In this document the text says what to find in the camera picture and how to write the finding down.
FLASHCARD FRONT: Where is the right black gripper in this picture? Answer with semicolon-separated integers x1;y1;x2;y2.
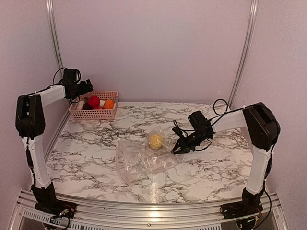
171;130;211;154

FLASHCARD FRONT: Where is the brown fake chocolate pastry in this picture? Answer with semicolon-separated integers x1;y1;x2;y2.
82;102;92;110

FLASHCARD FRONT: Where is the red fake apple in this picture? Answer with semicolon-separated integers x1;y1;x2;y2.
88;96;100;108

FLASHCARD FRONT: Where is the orange fake fruit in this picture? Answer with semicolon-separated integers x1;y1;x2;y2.
103;99;115;110

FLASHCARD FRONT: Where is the clear zip top bag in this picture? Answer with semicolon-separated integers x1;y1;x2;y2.
115;126;184;185

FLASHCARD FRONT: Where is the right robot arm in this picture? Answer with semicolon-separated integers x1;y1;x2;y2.
172;102;281;215

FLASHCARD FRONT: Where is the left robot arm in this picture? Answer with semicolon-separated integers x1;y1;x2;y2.
15;67;93;213

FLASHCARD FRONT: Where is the yellow fake lemon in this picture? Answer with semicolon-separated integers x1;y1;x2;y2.
149;135;163;150

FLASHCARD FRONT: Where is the pink plastic basket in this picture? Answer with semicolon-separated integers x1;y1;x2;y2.
69;91;119;120

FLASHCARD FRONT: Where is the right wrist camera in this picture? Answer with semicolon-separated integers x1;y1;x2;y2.
172;126;183;137

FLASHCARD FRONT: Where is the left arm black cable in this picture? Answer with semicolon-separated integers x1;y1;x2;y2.
52;67;81;86

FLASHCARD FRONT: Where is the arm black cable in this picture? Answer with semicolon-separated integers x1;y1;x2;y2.
52;67;81;86
174;99;228;152

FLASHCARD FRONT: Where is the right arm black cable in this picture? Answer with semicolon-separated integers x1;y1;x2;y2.
174;99;228;152

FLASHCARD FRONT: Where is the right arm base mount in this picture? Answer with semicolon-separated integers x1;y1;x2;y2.
220;201;263;219

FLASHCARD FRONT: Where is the left aluminium frame post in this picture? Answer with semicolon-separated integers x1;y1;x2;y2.
46;0;63;68

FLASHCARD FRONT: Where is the aluminium frame post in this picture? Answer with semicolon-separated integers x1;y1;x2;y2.
228;0;259;107
46;0;63;68

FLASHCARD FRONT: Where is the aluminium front rail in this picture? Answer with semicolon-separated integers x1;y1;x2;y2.
8;190;288;230

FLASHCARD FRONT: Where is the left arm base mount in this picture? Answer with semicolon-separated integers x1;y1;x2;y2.
35;200;77;219

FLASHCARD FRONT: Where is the right aluminium frame post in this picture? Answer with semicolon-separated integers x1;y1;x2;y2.
228;0;259;107

